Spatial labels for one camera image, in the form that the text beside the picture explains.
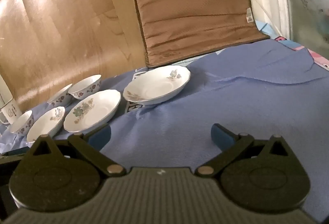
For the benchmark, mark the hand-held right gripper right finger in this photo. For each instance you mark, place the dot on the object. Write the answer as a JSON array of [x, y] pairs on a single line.
[[222, 136]]

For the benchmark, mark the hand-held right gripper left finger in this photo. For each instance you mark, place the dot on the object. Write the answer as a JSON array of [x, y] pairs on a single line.
[[99, 134]]

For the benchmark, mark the white floral plate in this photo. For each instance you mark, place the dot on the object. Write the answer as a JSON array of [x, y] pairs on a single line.
[[93, 113], [156, 89], [47, 122]]

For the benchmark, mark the white floral bowl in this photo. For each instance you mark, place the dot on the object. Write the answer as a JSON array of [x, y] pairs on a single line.
[[23, 122], [86, 86], [60, 98]]

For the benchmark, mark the blue blanket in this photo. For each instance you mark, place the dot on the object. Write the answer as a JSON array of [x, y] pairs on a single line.
[[218, 100]]

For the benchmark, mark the white floral mug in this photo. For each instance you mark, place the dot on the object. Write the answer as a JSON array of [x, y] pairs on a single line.
[[9, 110]]

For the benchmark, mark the wooden board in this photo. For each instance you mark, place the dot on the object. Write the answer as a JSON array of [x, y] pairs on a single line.
[[64, 28]]

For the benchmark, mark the pink printed bed sheet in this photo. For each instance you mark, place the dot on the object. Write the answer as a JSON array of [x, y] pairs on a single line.
[[295, 45]]

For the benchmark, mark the brown cushion mat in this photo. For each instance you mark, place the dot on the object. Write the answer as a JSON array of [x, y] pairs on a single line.
[[195, 13]]

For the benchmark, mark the white framed floral glass window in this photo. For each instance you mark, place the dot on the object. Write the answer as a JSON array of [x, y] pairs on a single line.
[[305, 0]]

